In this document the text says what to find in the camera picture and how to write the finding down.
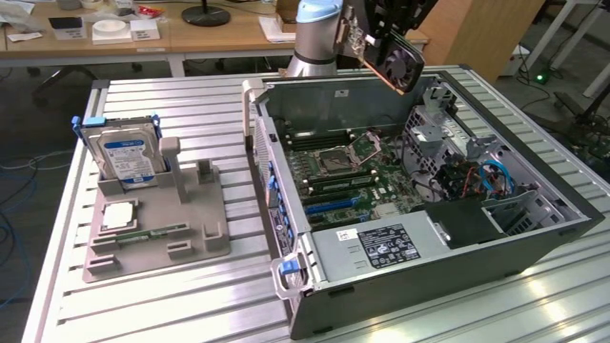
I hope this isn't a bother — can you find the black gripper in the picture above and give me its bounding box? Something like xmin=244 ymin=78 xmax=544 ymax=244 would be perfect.
xmin=350 ymin=0 xmax=437 ymax=41

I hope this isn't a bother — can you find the graphics card with black fan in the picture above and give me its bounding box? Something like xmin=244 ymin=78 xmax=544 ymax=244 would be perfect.
xmin=334 ymin=5 xmax=425 ymax=96

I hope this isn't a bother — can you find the wooden cabinet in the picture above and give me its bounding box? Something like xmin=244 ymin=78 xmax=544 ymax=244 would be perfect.
xmin=417 ymin=0 xmax=548 ymax=84

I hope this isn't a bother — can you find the brown cardboard box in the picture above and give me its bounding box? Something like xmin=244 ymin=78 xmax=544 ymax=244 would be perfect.
xmin=274 ymin=0 xmax=300 ymax=25

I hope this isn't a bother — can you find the white paper stack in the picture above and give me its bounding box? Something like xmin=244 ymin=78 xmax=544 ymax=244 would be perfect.
xmin=258 ymin=15 xmax=297 ymax=44

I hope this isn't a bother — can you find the silver socket cover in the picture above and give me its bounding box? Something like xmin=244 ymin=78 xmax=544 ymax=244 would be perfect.
xmin=348 ymin=130 xmax=382 ymax=159

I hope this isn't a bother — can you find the silver drive cage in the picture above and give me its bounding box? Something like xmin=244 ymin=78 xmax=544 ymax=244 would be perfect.
xmin=402 ymin=85 xmax=477 ymax=169

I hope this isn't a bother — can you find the wooden desk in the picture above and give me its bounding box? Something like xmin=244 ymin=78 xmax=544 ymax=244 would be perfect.
xmin=0 ymin=0 xmax=430 ymax=78

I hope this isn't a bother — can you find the black round monitor base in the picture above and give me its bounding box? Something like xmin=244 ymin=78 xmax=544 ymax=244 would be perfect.
xmin=178 ymin=0 xmax=233 ymax=29

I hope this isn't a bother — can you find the CPU socket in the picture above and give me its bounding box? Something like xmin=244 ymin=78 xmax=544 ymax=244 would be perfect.
xmin=317 ymin=147 xmax=357 ymax=173

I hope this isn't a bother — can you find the green motherboard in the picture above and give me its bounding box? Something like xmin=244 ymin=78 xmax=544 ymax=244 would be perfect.
xmin=284 ymin=131 xmax=430 ymax=230

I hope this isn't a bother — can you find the plain white box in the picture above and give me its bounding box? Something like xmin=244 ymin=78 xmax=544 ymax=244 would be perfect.
xmin=127 ymin=19 xmax=160 ymax=42

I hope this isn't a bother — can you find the blue expansion slot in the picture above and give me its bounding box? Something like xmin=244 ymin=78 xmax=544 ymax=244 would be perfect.
xmin=302 ymin=199 xmax=365 ymax=216

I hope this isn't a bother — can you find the black plastic shroud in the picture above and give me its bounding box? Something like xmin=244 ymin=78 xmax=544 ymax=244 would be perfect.
xmin=424 ymin=197 xmax=507 ymax=250

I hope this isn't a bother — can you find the white box with round hollow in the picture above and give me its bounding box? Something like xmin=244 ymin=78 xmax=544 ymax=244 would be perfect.
xmin=90 ymin=19 xmax=133 ymax=46

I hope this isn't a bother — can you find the grey power supply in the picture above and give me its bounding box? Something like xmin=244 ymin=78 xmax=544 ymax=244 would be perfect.
xmin=308 ymin=209 xmax=452 ymax=284

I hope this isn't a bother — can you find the grey parts rack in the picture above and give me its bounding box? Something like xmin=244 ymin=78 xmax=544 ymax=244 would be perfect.
xmin=81 ymin=135 xmax=233 ymax=284

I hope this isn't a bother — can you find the hard disk in blue carrier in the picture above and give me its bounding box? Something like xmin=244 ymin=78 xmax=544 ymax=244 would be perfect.
xmin=69 ymin=113 xmax=164 ymax=191

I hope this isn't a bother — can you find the white box with black top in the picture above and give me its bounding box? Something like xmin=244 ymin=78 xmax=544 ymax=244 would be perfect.
xmin=47 ymin=16 xmax=87 ymax=41

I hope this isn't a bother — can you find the black chair base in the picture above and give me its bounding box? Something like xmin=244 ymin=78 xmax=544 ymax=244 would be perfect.
xmin=25 ymin=59 xmax=145 ymax=105

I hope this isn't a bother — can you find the open black PC case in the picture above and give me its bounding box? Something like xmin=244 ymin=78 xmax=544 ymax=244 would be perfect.
xmin=240 ymin=69 xmax=607 ymax=341

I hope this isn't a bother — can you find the white paper label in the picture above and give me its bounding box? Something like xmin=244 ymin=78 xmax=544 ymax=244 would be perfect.
xmin=5 ymin=31 xmax=43 ymax=43

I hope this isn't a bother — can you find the silver CPU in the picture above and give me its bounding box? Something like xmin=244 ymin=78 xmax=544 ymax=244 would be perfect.
xmin=101 ymin=203 xmax=138 ymax=230

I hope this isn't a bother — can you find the white table frame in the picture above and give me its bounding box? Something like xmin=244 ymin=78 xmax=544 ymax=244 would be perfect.
xmin=520 ymin=0 xmax=610 ymax=98

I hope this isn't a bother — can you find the blue wire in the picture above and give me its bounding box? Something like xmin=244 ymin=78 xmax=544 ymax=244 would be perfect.
xmin=479 ymin=161 xmax=517 ymax=197

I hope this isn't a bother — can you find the blue floor cable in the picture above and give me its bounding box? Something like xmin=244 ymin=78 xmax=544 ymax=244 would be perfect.
xmin=0 ymin=167 xmax=39 ymax=307

